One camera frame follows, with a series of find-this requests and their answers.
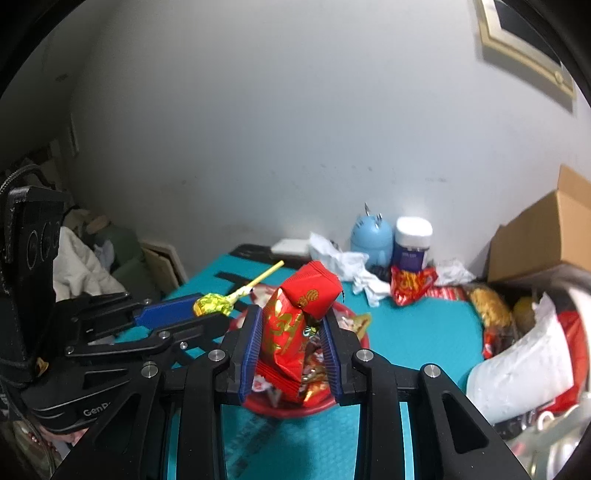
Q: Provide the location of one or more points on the white padded paper sheet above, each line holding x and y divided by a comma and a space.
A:
517, 364

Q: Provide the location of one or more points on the gold picture frame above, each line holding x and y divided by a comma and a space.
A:
517, 50

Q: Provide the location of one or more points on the crumpled white wrapper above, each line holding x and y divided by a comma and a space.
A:
455, 272

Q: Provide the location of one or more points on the red plastic bag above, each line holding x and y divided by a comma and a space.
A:
572, 341

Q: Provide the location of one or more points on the crumpled white tissue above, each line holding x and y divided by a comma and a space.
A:
351, 267

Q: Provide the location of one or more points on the brown cardboard box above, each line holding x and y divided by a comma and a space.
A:
545, 230

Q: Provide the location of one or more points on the red plastic basket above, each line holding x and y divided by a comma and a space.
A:
286, 410

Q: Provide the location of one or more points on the teal printed table mat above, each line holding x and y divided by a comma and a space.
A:
415, 332

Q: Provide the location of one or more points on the clear glass cup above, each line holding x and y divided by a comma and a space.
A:
554, 443

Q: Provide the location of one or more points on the red gold candy packet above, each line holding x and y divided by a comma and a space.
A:
281, 332

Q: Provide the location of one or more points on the green cushion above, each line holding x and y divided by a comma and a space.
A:
129, 272

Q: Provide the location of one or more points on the white cloth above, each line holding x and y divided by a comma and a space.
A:
78, 267

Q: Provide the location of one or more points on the red crumpled candy wrapper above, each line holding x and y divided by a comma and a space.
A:
408, 286

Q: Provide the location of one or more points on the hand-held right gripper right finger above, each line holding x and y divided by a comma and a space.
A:
331, 355

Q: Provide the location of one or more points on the golden snack packet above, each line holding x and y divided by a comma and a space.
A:
489, 304

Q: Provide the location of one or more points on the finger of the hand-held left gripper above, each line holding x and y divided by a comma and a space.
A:
184, 333
166, 310

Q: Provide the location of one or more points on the beige wooden board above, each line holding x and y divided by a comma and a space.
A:
161, 263

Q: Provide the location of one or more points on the yellow green lollipop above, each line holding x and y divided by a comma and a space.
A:
212, 305

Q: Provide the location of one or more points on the blue jar white lid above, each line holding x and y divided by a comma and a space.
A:
411, 249

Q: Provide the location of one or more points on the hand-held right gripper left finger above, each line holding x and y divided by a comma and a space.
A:
251, 350

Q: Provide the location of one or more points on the red white flat packet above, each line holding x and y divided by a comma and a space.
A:
448, 293

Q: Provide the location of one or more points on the blue round gadget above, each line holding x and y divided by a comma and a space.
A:
371, 240

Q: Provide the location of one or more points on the white flat box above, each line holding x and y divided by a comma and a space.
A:
291, 247

